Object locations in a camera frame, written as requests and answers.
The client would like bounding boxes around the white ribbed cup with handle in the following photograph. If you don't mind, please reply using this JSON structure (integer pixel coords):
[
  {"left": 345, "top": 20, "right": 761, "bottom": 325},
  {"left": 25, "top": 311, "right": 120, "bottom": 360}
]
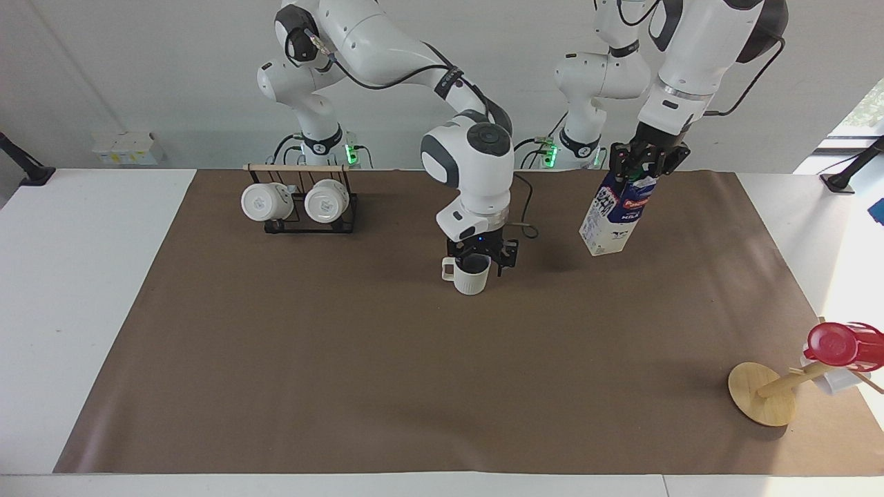
[{"left": 441, "top": 253, "right": 492, "bottom": 296}]

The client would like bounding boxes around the white wall socket box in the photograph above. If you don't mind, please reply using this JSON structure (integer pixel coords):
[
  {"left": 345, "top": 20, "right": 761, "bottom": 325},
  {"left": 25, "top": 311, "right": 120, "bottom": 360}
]
[{"left": 91, "top": 131, "right": 166, "bottom": 167}]

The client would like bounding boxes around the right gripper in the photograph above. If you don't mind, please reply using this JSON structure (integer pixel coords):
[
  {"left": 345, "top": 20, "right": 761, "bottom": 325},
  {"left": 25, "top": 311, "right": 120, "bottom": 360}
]
[{"left": 446, "top": 233, "right": 519, "bottom": 273}]

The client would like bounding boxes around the black wire cup rack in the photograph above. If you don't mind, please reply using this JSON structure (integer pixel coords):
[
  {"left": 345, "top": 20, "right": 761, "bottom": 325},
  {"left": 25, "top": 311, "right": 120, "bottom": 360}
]
[{"left": 243, "top": 163, "right": 360, "bottom": 235}]

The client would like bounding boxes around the white and blue milk carton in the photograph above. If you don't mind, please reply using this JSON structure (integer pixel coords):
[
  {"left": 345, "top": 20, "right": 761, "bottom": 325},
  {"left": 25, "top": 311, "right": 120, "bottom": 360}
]
[{"left": 579, "top": 170, "right": 657, "bottom": 257}]

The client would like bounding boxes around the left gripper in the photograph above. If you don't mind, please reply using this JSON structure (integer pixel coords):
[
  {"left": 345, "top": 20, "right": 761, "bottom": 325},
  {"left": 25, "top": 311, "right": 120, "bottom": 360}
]
[{"left": 611, "top": 122, "right": 691, "bottom": 183}]

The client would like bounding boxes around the red cup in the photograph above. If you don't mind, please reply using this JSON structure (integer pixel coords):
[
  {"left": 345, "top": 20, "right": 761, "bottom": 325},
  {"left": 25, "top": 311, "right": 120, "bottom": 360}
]
[{"left": 806, "top": 321, "right": 884, "bottom": 373}]

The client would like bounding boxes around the black cable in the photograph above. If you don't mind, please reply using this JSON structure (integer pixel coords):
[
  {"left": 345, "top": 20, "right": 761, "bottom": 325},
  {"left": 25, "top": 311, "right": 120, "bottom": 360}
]
[
  {"left": 272, "top": 134, "right": 306, "bottom": 168},
  {"left": 514, "top": 110, "right": 570, "bottom": 170},
  {"left": 510, "top": 173, "right": 540, "bottom": 240},
  {"left": 285, "top": 26, "right": 488, "bottom": 111},
  {"left": 703, "top": 36, "right": 788, "bottom": 117}
]

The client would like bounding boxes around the black stand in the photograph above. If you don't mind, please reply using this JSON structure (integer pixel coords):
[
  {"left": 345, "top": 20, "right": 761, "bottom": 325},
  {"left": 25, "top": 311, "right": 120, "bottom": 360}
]
[
  {"left": 0, "top": 131, "right": 57, "bottom": 188},
  {"left": 820, "top": 135, "right": 884, "bottom": 195}
]

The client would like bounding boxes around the wooden mug tree stand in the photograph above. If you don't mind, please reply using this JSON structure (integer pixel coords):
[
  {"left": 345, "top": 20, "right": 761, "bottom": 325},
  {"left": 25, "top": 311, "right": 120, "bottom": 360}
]
[{"left": 728, "top": 317, "right": 884, "bottom": 427}]

